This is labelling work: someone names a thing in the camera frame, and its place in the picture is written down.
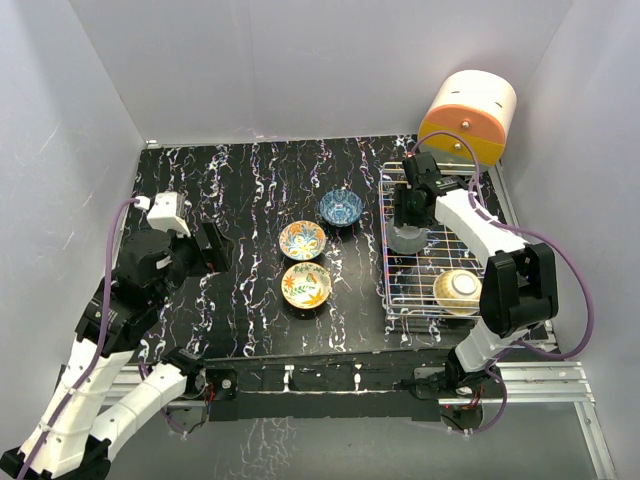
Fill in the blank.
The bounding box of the red rimmed grey bowl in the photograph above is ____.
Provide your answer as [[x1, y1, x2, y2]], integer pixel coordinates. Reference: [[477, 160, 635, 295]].
[[385, 220, 428, 255]]

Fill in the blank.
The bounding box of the yellow dotted bowl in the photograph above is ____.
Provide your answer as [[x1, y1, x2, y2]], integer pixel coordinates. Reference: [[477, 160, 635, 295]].
[[433, 269, 482, 317]]

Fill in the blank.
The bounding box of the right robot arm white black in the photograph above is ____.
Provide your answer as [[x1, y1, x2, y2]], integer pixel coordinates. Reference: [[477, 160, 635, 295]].
[[393, 153, 558, 397]]

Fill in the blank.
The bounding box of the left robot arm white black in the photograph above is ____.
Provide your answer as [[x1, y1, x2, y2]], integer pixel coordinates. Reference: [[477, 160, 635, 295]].
[[1, 222, 234, 479]]

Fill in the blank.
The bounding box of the blue patterned bowl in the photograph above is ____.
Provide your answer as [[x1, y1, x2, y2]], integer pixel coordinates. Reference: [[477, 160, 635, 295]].
[[319, 189, 364, 227]]

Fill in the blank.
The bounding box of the orange blue floral bowl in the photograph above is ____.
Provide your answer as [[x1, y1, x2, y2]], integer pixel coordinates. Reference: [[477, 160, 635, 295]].
[[279, 220, 326, 261]]

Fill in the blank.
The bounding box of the orange green leaf bowl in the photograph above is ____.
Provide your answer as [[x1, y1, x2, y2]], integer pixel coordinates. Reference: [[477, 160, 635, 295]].
[[281, 262, 332, 310]]

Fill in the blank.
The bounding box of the pink yellow drawer cabinet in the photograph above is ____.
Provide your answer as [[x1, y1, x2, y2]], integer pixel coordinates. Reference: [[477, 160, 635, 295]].
[[418, 70, 517, 168]]

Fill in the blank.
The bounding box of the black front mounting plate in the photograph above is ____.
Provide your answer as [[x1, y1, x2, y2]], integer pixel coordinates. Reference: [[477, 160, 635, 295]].
[[205, 349, 478, 422]]

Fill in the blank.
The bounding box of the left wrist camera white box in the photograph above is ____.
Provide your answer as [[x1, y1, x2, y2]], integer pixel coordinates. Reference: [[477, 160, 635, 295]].
[[146, 191, 191, 237]]

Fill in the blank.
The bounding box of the white wire dish rack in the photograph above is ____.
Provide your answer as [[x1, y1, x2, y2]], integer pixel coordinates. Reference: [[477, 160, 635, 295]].
[[378, 161, 484, 321]]

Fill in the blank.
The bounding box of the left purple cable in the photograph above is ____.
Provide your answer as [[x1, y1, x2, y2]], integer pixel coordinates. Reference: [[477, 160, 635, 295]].
[[14, 196, 151, 480]]

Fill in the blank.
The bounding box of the aluminium frame rail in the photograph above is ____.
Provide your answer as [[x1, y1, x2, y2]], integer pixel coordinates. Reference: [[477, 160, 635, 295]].
[[99, 164, 619, 480]]

